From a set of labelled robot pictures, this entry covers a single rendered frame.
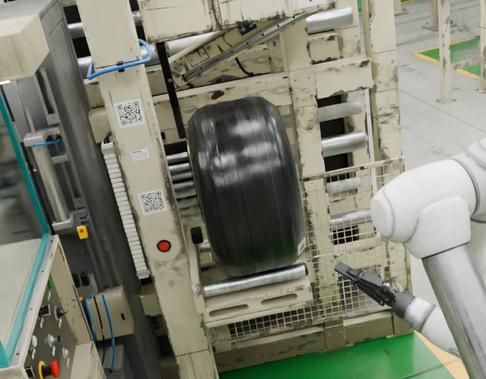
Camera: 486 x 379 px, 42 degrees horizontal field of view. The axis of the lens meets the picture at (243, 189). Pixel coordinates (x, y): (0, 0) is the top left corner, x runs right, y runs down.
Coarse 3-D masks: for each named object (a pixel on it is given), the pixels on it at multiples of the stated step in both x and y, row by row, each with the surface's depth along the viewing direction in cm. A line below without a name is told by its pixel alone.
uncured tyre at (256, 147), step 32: (256, 96) 201; (192, 128) 191; (224, 128) 185; (256, 128) 184; (192, 160) 188; (224, 160) 180; (256, 160) 180; (288, 160) 182; (224, 192) 178; (256, 192) 179; (288, 192) 180; (224, 224) 180; (256, 224) 181; (288, 224) 183; (224, 256) 187; (256, 256) 188; (288, 256) 192
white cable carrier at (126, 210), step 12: (108, 144) 187; (108, 156) 189; (108, 168) 192; (120, 168) 195; (120, 180) 192; (120, 192) 194; (120, 204) 196; (132, 216) 201; (132, 228) 200; (132, 240) 201; (132, 252) 203; (144, 264) 206; (144, 276) 207
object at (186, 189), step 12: (168, 144) 245; (180, 144) 245; (168, 156) 234; (180, 156) 234; (180, 168) 235; (192, 168) 235; (180, 180) 252; (192, 180) 238; (180, 192) 241; (192, 192) 241; (180, 204) 241; (192, 204) 242; (192, 216) 245
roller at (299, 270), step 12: (300, 264) 205; (240, 276) 205; (252, 276) 204; (264, 276) 204; (276, 276) 204; (288, 276) 204; (300, 276) 205; (204, 288) 203; (216, 288) 203; (228, 288) 203; (240, 288) 204
